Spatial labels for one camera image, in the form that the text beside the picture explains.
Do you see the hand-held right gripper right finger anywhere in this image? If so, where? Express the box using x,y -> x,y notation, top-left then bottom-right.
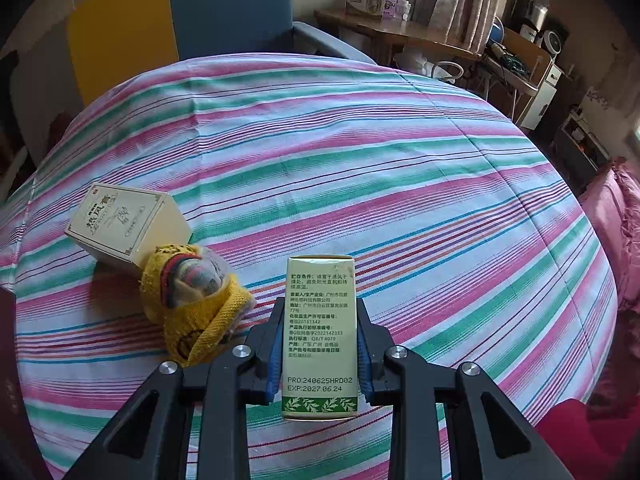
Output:
356,297 -> 576,480

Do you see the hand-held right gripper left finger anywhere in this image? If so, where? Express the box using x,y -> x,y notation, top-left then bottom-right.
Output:
62,296 -> 286,480

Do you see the green and white carton box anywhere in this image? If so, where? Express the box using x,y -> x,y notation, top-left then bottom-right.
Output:
281,255 -> 361,422

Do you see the yellow knitted plush toy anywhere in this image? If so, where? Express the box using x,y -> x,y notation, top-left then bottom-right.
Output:
140,243 -> 256,367

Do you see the striped tablecloth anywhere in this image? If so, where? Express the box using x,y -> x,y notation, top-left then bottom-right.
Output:
0,55 -> 618,480

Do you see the beige carton box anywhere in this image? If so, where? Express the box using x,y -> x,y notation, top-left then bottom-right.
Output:
65,183 -> 193,267

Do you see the red cloth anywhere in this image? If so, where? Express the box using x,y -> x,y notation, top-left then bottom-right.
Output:
537,399 -> 640,480

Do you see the pink blanket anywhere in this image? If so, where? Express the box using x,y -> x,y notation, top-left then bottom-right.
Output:
580,157 -> 640,311

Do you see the white cabinet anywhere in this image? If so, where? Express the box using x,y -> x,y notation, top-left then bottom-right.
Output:
517,60 -> 563,131

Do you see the wooden desk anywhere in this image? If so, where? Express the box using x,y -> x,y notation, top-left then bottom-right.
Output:
314,7 -> 483,68

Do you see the cardboard box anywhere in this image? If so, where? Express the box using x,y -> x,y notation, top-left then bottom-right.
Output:
492,27 -> 551,86

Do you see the blue chair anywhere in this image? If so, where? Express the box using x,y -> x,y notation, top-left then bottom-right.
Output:
169,0 -> 378,66

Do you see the pink patterned curtain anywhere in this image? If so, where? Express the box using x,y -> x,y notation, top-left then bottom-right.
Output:
427,0 -> 511,53

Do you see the metal pot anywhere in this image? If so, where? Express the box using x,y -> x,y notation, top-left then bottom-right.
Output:
520,2 -> 551,33

